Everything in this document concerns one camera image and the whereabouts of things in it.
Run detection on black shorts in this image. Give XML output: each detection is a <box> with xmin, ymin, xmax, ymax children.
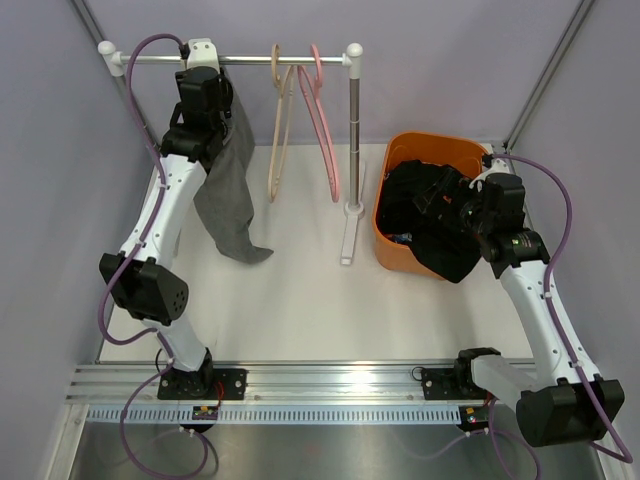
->
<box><xmin>377</xmin><ymin>160</ymin><xmax>480</xmax><ymax>283</ymax></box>

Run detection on beige hanger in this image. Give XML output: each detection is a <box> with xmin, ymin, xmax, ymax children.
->
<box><xmin>267</xmin><ymin>44</ymin><xmax>295</xmax><ymax>203</ymax></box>

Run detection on blue orange patterned shorts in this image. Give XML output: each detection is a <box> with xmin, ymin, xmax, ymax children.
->
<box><xmin>388</xmin><ymin>232</ymin><xmax>413</xmax><ymax>245</ymax></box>

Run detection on pink plastic hanger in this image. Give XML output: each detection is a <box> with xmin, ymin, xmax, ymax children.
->
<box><xmin>296</xmin><ymin>44</ymin><xmax>340</xmax><ymax>203</ymax></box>

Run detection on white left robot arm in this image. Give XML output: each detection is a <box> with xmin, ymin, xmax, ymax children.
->
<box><xmin>99</xmin><ymin>66</ymin><xmax>233</xmax><ymax>399</ymax></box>

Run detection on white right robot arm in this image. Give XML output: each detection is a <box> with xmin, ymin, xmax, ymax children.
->
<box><xmin>414</xmin><ymin>166</ymin><xmax>625</xmax><ymax>447</ymax></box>

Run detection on grey shorts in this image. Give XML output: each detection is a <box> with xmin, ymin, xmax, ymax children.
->
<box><xmin>194</xmin><ymin>94</ymin><xmax>273</xmax><ymax>265</ymax></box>

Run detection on orange plastic basket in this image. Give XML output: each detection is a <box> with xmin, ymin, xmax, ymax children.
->
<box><xmin>371</xmin><ymin>131</ymin><xmax>492</xmax><ymax>280</ymax></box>

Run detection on metal clothes rack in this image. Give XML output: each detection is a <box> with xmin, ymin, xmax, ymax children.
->
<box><xmin>97</xmin><ymin>40</ymin><xmax>365</xmax><ymax>266</ymax></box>

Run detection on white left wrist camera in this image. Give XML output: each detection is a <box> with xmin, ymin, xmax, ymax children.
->
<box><xmin>181</xmin><ymin>38</ymin><xmax>220</xmax><ymax>72</ymax></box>

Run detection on aluminium mounting rail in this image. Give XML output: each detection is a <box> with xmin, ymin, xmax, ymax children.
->
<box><xmin>64</xmin><ymin>362</ymin><xmax>609</xmax><ymax>406</ymax></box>

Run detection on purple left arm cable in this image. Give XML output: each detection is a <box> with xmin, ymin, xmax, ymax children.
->
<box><xmin>94</xmin><ymin>33</ymin><xmax>214</xmax><ymax>475</ymax></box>

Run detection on white slotted cable duct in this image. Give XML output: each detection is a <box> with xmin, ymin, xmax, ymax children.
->
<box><xmin>87</xmin><ymin>403</ymin><xmax>462</xmax><ymax>425</ymax></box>

